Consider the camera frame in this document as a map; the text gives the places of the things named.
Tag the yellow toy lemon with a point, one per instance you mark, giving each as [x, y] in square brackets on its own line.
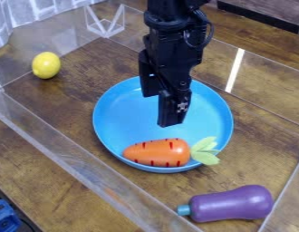
[45, 65]

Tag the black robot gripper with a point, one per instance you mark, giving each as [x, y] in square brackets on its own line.
[180, 31]

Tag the blue object at corner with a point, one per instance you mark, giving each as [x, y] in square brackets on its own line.
[9, 220]

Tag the purple toy eggplant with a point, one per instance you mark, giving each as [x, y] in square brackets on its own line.
[248, 202]

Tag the blue round tray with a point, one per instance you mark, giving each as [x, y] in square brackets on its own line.
[125, 120]

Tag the orange toy carrot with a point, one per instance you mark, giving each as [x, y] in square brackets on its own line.
[172, 152]

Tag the clear acrylic barrier frame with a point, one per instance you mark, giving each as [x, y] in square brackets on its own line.
[58, 174]

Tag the white mesh curtain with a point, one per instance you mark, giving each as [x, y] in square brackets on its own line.
[20, 12]

